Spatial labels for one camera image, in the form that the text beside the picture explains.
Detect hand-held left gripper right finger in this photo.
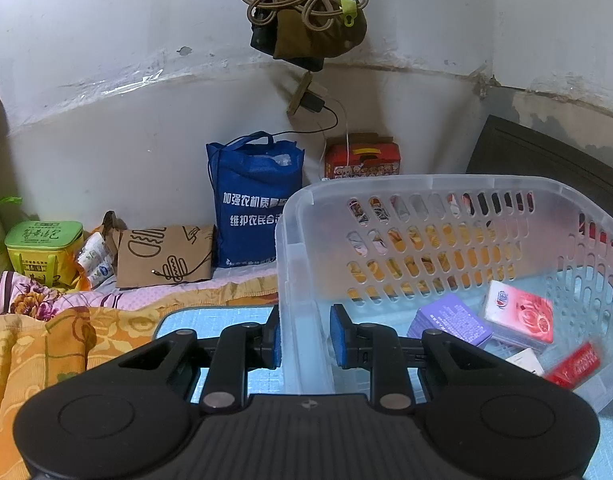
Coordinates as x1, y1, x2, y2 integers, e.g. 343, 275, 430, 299
329, 305, 532, 407

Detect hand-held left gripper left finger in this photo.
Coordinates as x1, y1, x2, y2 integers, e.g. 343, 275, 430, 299
86, 305, 282, 407

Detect clear plastic slotted basket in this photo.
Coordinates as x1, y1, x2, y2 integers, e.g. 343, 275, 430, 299
275, 175, 613, 403

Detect purple box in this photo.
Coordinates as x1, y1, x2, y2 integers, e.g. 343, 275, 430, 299
407, 293, 494, 348

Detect pink red tissue pack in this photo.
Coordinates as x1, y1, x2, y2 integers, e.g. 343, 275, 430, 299
479, 280, 555, 353

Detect small orange white box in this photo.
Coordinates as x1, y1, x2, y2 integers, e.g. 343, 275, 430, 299
504, 347, 545, 377

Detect red cigarette box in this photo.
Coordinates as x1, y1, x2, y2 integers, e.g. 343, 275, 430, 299
543, 342, 601, 388

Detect blue tote bag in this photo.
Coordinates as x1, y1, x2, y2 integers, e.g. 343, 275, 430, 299
205, 131, 306, 268

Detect brown printed paper bag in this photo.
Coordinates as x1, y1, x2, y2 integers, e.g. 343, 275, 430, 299
104, 210, 216, 289

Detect pink floral bedsheet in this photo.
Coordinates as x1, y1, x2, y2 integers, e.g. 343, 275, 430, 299
0, 270, 282, 321

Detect red printed carton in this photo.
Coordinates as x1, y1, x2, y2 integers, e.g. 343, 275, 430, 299
324, 132, 401, 181

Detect white drink packets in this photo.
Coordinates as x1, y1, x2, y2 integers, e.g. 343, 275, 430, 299
76, 232, 114, 291

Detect green lidded box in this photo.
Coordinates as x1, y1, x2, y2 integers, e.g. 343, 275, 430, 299
5, 220, 84, 288

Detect orange patterned blanket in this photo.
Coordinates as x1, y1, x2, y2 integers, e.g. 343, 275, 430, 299
0, 290, 280, 480

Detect dark wooden headboard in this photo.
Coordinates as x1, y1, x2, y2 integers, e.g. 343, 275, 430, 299
467, 115, 613, 216

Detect red plaid cloth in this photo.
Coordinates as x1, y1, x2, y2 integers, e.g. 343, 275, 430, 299
579, 212, 613, 248

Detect brown hanging bag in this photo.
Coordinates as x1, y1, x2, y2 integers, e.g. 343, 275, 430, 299
250, 5, 368, 72

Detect black cable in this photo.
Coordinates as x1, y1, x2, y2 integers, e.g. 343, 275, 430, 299
266, 107, 340, 137

